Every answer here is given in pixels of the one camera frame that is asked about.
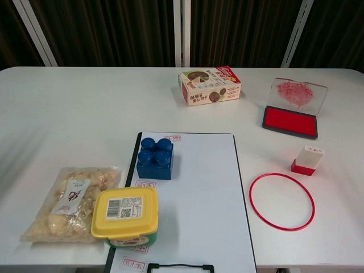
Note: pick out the printed snack box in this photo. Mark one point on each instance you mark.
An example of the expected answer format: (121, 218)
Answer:
(210, 85)

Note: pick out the white metal frame post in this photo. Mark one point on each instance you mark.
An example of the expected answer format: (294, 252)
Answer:
(297, 34)
(34, 31)
(178, 31)

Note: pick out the red ink pad clear lid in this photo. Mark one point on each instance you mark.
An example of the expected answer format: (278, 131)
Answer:
(290, 122)

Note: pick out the blue building block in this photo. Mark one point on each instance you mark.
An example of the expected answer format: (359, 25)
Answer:
(155, 170)

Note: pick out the green tub yellow lid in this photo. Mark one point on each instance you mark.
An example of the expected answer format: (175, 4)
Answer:
(125, 210)

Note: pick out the white paper sheet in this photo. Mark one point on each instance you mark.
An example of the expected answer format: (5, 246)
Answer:
(204, 199)

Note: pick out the clear bag of food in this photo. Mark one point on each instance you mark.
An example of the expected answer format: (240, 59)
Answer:
(57, 204)

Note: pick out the black clipboard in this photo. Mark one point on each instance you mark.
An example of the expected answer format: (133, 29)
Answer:
(128, 177)

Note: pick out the dark pleated curtain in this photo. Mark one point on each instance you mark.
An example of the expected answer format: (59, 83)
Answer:
(113, 31)

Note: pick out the red clear stamp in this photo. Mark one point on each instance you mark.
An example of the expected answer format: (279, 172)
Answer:
(308, 160)

